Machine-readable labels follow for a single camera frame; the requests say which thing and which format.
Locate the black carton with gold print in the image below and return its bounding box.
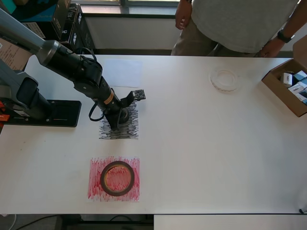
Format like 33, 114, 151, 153
51, 0, 83, 44

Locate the black floor cable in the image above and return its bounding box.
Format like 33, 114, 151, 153
14, 214, 60, 230

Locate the person left hand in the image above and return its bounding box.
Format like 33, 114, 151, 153
260, 37, 284, 58

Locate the white tape roll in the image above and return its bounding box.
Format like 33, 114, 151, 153
210, 68, 242, 94

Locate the red scribbled paper sheet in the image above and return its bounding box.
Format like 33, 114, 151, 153
86, 156, 141, 203

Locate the small white carton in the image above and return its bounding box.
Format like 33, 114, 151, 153
295, 89, 307, 105
282, 72, 294, 87
287, 83, 305, 94

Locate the red tape roll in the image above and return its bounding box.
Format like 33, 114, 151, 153
100, 161, 135, 196

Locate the cardboard box with shipping label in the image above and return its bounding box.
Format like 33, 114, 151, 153
0, 35, 32, 72

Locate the teal carton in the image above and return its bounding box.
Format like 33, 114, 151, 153
0, 0, 19, 15

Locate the open cardboard box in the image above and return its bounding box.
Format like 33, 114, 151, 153
261, 58, 307, 118

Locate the grey carton with printed text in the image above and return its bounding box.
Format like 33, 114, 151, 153
21, 22, 46, 41

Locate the blank white paper sheet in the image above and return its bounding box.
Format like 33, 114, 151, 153
102, 59, 143, 88

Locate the black scribbled paper sheet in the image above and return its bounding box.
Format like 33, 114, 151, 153
98, 97, 140, 141

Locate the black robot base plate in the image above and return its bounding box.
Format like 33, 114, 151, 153
4, 100, 82, 128

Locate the black printed carton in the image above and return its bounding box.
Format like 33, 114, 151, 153
71, 11, 96, 55

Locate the brown cardboard box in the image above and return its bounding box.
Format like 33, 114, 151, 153
292, 35, 307, 63

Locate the person in grey shirt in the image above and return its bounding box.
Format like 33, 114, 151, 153
170, 0, 300, 58

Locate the black wristband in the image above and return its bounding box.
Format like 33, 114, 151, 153
277, 28, 295, 44

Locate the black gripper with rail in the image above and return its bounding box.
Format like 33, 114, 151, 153
103, 100, 127, 131

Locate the person right hand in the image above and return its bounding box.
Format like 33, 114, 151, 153
175, 1, 192, 30

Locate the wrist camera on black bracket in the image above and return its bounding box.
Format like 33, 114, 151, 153
120, 88, 147, 107

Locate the black tape roll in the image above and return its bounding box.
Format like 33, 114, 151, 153
118, 107, 130, 125

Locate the black camera cable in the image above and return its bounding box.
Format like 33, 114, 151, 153
71, 47, 107, 122

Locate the person left forearm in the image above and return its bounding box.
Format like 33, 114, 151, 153
282, 0, 307, 40

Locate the dark blue carton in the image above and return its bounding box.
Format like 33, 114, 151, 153
13, 0, 59, 23

